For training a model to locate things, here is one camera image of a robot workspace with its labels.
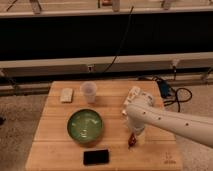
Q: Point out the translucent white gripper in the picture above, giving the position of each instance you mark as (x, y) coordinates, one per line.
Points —
(136, 129)

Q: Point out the dark red pepper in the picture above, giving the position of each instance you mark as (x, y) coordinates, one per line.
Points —
(132, 140)

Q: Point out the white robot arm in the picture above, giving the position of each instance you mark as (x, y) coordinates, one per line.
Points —
(196, 128)

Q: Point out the green ceramic bowl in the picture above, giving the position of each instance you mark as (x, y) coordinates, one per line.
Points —
(85, 126)

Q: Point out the white plastic bottle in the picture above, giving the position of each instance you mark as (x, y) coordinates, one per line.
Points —
(134, 91)

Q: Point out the blue power adapter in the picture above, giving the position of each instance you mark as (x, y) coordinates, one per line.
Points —
(164, 89)

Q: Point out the black smartphone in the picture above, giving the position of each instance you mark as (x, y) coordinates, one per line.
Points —
(95, 157)

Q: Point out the translucent plastic cup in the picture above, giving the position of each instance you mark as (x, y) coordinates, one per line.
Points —
(89, 90)

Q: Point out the beige sponge block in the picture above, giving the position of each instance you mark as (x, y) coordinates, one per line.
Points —
(66, 95)

